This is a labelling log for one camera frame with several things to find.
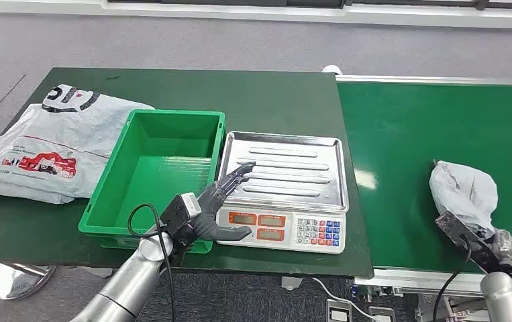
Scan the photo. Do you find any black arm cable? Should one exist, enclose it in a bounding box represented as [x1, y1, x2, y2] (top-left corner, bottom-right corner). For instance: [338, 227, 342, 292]
[126, 203, 177, 322]
[432, 239, 472, 322]

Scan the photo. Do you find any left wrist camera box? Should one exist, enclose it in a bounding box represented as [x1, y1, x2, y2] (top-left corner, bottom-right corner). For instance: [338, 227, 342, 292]
[159, 193, 202, 241]

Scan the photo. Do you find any aluminium conveyor frame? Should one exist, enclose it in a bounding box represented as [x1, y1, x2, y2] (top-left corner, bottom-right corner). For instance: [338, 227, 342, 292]
[336, 74, 512, 322]

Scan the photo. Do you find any white scale with steel tray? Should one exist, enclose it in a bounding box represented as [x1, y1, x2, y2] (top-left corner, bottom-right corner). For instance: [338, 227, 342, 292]
[214, 131, 350, 255]

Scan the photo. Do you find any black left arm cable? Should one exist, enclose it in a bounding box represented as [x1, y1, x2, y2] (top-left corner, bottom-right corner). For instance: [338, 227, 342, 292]
[126, 203, 177, 322]

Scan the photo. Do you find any green conveyor belt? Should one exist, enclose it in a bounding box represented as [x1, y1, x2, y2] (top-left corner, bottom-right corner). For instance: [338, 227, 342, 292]
[336, 82, 512, 276]

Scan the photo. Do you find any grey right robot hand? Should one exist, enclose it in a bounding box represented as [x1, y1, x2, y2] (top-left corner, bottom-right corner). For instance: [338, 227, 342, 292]
[492, 227, 512, 268]

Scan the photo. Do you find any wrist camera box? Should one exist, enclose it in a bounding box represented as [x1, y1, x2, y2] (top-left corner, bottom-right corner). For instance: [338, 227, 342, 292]
[434, 211, 503, 273]
[159, 193, 202, 241]

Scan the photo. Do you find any green plastic bin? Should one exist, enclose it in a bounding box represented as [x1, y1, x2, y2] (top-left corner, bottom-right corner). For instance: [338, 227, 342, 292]
[78, 109, 226, 254]

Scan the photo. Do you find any white floor cable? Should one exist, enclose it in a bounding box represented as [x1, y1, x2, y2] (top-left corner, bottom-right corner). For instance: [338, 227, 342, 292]
[311, 276, 392, 321]

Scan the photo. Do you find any plain grey parcel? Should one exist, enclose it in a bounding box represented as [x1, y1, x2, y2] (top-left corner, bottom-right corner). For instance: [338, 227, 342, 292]
[429, 160, 499, 239]

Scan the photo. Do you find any large white printed mail bag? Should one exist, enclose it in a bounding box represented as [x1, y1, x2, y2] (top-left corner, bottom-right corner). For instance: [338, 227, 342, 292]
[0, 83, 155, 205]

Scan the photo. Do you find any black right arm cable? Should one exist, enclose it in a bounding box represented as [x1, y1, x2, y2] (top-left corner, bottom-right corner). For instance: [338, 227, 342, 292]
[432, 239, 472, 322]

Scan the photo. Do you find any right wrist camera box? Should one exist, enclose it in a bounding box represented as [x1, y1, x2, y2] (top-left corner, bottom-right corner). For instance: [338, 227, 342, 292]
[434, 211, 503, 273]

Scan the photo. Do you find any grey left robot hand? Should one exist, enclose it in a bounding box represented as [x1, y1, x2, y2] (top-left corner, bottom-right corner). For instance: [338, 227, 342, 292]
[189, 162, 257, 244]

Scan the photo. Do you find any grey floor socket box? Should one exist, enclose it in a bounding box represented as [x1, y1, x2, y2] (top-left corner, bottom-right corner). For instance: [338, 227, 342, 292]
[368, 305, 397, 322]
[325, 299, 354, 322]

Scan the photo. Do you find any white bracket under table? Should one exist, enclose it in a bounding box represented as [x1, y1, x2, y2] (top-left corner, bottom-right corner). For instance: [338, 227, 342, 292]
[280, 276, 303, 292]

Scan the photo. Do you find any chrome table base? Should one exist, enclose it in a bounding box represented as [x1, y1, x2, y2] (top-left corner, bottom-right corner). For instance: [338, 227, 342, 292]
[0, 262, 56, 301]

